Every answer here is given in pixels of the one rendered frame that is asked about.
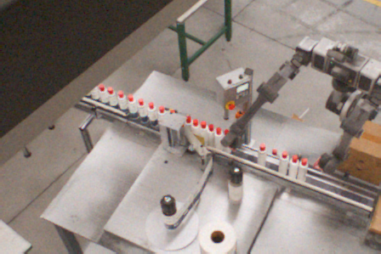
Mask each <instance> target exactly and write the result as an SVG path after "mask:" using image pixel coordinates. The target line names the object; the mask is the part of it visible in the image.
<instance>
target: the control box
mask: <svg viewBox="0 0 381 254"><path fill-rule="evenodd" d="M244 71H245V70H244V69H243V68H242V67H241V68H238V69H236V70H234V71H231V72H229V73H226V74H224V75H222V76H219V77H216V101H217V102H218V103H219V104H220V105H221V107H222V108H223V109H224V110H228V109H229V104H230V103H232V104H234V105H239V104H241V103H246V102H247V101H249V100H250V80H251V79H250V78H249V77H248V76H243V79H242V80H240V79H239V75H241V74H242V75H243V72H244ZM229 79H231V80H232V84H228V83H227V82H228V80H229ZM245 82H249V89H246V90H244V91H242V92H239V93H236V87H237V86H239V85H241V84H243V83H245ZM247 90H249V95H247V96H245V97H242V98H240V99H238V100H236V95H237V94H240V93H243V92H245V91H247Z"/></svg>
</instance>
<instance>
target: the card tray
mask: <svg viewBox="0 0 381 254"><path fill-rule="evenodd" d="M368 230H369V231H371V232H374V233H376V234H380V235H381V194H380V196H379V199H378V204H377V206H376V209H375V212H374V213H373V216H372V221H371V223H370V226H369V229H368Z"/></svg>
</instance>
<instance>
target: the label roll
mask: <svg viewBox="0 0 381 254"><path fill-rule="evenodd" d="M199 245H200V252H201V254H236V231H235V229H234V228H233V226H232V225H231V224H229V223H227V222H226V221H224V220H213V221H210V222H208V223H206V224H205V225H204V226H203V227H202V229H201V231H200V234H199Z"/></svg>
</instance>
